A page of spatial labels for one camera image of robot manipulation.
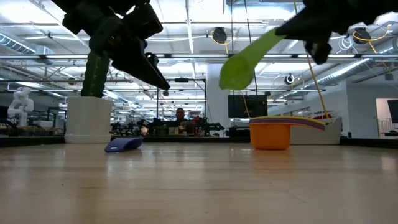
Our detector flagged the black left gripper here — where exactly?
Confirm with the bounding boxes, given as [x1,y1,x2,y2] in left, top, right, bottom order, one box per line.
[62,2,171,91]

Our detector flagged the yellow hanging cable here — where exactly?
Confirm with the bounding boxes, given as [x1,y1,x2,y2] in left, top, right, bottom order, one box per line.
[292,0,330,119]

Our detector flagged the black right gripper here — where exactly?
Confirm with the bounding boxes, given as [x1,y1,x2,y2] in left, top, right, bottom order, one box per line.
[275,0,398,65]

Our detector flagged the green cactus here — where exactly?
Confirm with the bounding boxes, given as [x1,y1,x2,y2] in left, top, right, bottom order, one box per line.
[80,51,111,99]

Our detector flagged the purple measuring cup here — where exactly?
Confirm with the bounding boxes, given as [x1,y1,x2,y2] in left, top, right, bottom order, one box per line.
[104,137,144,153]

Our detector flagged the white planter pot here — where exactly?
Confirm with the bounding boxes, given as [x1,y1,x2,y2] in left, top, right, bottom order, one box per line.
[64,96,114,144]

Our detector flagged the black metal frame rig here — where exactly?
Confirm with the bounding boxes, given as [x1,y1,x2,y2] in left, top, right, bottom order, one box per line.
[156,78,207,125]

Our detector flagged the black wall screen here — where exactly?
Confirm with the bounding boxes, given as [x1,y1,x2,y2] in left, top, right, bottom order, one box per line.
[228,95,268,118]

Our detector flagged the black background robot arms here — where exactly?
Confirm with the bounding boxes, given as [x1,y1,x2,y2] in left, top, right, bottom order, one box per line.
[136,116,225,137]

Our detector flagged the person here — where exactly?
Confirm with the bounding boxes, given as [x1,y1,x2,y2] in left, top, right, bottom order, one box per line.
[172,108,197,135]

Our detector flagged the orange measuring cup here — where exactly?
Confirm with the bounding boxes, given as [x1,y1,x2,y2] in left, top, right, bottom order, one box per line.
[248,122,326,151]

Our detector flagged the green measuring cup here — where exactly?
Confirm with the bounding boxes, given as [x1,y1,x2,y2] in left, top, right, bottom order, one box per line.
[218,28,285,91]

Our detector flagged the grey plastic basket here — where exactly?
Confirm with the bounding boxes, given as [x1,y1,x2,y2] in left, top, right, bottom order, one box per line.
[290,116,343,146]

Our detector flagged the black aluminium table frame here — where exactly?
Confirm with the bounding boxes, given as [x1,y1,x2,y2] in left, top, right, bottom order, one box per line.
[0,135,398,149]

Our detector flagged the blue measuring cup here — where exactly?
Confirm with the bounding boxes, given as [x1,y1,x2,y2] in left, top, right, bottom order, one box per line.
[248,120,326,131]

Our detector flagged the white building column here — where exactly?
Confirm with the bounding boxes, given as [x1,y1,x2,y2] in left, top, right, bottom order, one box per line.
[206,63,231,128]

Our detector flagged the dark desk monitor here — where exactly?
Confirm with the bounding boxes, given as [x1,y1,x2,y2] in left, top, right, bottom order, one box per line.
[387,99,398,124]

